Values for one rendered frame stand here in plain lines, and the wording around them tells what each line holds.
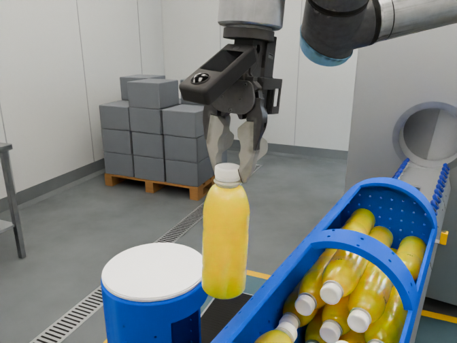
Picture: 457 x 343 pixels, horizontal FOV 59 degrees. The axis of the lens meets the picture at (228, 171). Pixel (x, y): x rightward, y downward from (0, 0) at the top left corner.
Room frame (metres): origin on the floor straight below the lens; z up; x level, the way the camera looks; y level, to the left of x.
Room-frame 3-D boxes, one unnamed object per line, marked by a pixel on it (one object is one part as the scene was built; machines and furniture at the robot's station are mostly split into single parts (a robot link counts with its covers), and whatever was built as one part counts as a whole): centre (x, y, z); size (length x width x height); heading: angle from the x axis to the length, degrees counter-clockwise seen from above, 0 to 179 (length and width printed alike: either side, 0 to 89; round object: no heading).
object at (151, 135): (4.51, 0.71, 0.59); 1.20 x 0.80 x 1.19; 67
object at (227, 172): (0.56, 0.00, 1.43); 0.04 x 0.04 x 0.02
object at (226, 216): (0.56, 0.00, 1.33); 0.07 x 0.07 x 0.19
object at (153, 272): (0.95, 0.20, 1.03); 0.28 x 0.28 x 0.01
